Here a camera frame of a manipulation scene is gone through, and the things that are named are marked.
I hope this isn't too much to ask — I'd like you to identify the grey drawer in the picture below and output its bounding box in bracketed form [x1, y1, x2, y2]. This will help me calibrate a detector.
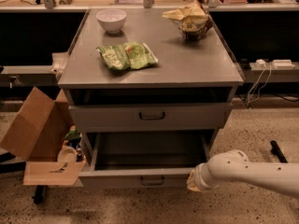
[79, 130, 213, 189]
[69, 103, 232, 133]

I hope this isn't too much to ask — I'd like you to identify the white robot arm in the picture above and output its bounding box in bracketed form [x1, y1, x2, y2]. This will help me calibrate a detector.
[187, 150, 299, 198]

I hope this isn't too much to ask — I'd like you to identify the grey top drawer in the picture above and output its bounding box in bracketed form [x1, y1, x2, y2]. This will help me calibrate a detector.
[69, 103, 232, 133]

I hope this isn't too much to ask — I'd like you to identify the grey drawer cabinet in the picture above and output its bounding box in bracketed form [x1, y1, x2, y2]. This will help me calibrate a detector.
[57, 7, 245, 147]

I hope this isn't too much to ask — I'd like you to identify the black floor bar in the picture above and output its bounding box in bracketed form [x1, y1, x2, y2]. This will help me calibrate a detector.
[270, 140, 287, 163]

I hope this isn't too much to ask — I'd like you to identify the green item in box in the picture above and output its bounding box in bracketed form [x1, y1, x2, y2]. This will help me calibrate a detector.
[64, 125, 80, 141]

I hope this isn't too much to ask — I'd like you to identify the white cup in box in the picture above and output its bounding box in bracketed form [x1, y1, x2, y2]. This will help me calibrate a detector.
[57, 147, 77, 163]

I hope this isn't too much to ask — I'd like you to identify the white power adapter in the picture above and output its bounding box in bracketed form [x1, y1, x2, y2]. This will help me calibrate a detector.
[255, 59, 266, 68]

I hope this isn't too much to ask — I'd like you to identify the green chip bag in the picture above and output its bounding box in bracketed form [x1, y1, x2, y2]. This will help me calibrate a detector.
[96, 42, 158, 71]

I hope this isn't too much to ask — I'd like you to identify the white power strip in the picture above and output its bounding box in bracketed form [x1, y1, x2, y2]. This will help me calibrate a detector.
[272, 60, 295, 69]

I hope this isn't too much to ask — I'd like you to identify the yellow brown chip bag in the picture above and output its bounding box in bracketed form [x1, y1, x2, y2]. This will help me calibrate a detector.
[163, 0, 212, 41]

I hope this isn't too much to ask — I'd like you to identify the brown cardboard box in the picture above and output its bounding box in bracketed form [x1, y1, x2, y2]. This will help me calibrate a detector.
[1, 88, 86, 186]

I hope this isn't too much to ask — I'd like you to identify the white ceramic bowl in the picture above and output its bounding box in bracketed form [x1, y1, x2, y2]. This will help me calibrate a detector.
[96, 9, 126, 34]

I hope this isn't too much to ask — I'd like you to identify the white cable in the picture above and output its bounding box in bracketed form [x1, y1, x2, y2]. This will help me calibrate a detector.
[245, 63, 273, 108]

